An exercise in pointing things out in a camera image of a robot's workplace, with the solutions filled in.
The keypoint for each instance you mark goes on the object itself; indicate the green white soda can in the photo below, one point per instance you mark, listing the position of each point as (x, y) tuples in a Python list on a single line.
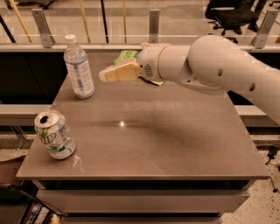
[(55, 134)]

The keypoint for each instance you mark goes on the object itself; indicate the left metal railing bracket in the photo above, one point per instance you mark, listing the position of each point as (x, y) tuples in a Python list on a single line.
[(46, 37)]

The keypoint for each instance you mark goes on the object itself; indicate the black office chair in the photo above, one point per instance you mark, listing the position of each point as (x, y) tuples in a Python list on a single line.
[(233, 14)]

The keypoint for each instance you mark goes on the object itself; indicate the green snack bag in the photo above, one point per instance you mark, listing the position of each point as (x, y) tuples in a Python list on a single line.
[(126, 56)]

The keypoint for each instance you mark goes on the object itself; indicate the clear plastic water bottle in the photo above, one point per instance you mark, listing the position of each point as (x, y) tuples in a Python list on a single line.
[(78, 68)]

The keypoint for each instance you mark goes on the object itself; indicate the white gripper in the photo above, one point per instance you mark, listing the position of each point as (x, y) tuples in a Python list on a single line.
[(148, 62)]

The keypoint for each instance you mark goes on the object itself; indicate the black power adapter with cable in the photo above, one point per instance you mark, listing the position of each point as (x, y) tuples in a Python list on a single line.
[(273, 150)]

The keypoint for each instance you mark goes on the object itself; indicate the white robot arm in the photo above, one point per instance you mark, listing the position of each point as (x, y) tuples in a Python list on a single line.
[(211, 64)]

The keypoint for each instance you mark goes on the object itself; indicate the right metal railing bracket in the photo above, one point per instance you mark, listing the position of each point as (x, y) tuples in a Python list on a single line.
[(261, 37)]

